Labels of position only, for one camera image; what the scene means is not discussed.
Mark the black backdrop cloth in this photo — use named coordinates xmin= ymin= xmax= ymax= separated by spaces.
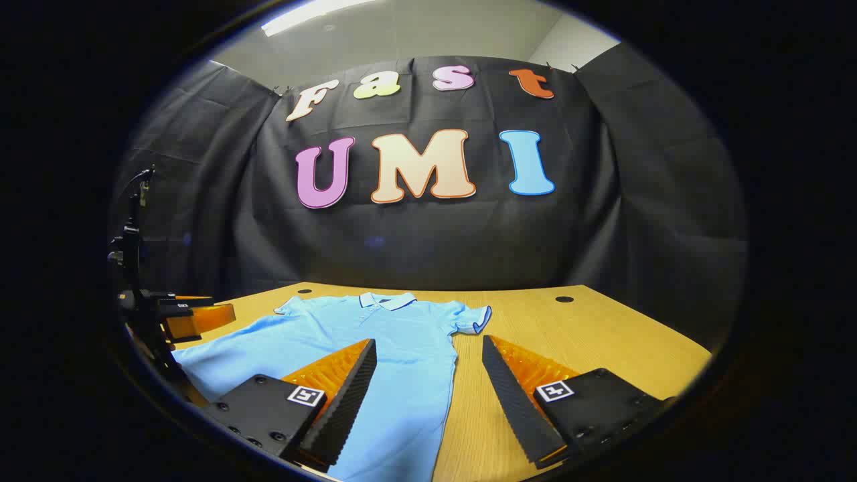
xmin=110 ymin=44 xmax=748 ymax=350

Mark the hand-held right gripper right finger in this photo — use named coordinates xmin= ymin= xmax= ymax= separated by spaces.
xmin=481 ymin=335 xmax=677 ymax=469

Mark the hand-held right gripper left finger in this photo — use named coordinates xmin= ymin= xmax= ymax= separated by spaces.
xmin=201 ymin=338 xmax=378 ymax=473

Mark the light blue T-shirt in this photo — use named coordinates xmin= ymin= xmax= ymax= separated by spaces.
xmin=171 ymin=292 xmax=493 ymax=482

